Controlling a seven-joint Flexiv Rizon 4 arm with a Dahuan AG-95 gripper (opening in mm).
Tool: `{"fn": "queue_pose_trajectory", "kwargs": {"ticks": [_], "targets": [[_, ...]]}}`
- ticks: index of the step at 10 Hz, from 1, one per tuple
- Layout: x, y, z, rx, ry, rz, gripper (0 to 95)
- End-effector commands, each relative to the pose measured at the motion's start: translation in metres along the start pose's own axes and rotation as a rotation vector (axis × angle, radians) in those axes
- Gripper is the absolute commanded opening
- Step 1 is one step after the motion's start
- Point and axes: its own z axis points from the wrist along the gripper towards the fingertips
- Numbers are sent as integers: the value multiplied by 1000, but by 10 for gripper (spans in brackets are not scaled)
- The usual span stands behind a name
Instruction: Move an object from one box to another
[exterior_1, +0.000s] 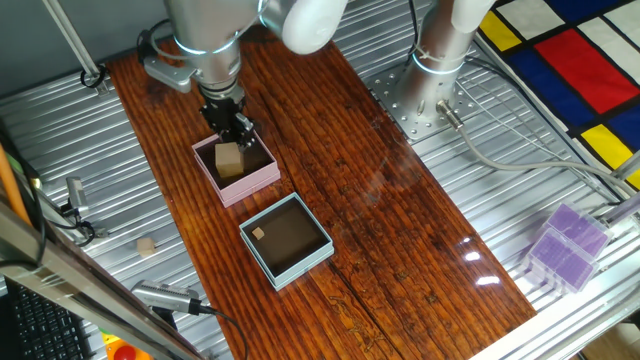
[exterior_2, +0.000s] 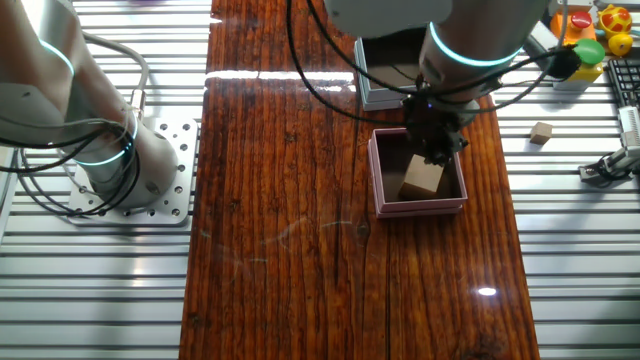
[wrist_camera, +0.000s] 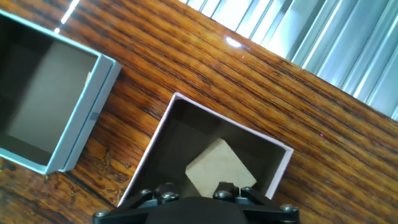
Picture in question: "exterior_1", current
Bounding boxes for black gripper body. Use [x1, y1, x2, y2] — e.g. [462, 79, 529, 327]
[199, 94, 247, 132]

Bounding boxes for large wooden block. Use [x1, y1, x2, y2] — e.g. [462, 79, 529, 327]
[214, 141, 246, 180]

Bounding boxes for pink cardboard box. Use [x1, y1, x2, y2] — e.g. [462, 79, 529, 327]
[191, 129, 282, 209]

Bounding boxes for light blue cardboard box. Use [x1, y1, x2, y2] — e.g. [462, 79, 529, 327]
[238, 192, 335, 292]

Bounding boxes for clear box with purple contents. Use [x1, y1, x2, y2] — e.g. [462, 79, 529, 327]
[522, 227, 600, 295]
[542, 202, 614, 261]

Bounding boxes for aluminium pole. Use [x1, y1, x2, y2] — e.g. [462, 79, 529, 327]
[42, 0, 109, 96]

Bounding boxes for brown wooden board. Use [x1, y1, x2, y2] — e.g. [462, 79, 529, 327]
[106, 24, 537, 360]

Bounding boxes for orange pole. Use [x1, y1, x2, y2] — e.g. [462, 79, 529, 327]
[0, 142, 32, 226]

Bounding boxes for red emergency stop button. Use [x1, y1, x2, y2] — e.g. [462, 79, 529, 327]
[101, 332, 154, 360]

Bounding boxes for black keyboard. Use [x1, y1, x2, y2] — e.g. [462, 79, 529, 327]
[4, 279, 96, 360]

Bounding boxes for colourful block pattern cloth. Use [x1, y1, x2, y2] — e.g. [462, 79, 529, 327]
[474, 0, 640, 191]

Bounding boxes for aluminium table edge profile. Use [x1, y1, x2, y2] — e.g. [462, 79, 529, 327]
[469, 244, 640, 360]

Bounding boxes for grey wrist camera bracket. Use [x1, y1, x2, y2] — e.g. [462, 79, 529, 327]
[142, 55, 199, 95]

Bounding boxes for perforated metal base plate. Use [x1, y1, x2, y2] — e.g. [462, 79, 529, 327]
[368, 62, 481, 144]

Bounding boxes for small grey camera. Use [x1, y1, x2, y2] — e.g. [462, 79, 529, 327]
[65, 176, 90, 217]

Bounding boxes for silver camera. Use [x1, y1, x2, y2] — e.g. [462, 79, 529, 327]
[130, 279, 202, 316]

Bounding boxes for black camera cable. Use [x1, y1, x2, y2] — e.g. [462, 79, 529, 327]
[197, 304, 250, 360]

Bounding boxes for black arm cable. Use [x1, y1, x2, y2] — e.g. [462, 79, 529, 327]
[407, 0, 426, 56]

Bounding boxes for aluminium frame beam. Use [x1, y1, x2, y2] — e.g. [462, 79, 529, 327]
[0, 199, 206, 360]

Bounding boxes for grey cable with connector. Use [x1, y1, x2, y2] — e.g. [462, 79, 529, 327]
[435, 99, 640, 196]

